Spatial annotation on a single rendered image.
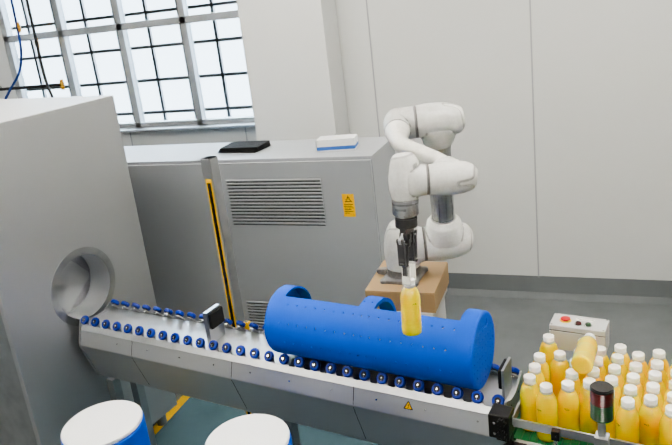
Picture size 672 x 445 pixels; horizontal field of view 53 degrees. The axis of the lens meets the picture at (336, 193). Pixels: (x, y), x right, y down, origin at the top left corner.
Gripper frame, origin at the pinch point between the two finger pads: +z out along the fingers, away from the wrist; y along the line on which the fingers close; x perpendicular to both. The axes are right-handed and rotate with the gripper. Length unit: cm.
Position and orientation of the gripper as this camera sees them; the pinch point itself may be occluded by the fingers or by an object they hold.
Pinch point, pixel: (408, 273)
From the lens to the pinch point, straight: 234.6
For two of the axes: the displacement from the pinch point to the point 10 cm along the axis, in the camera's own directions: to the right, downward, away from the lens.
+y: -4.8, 2.2, -8.5
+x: 8.8, 0.4, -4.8
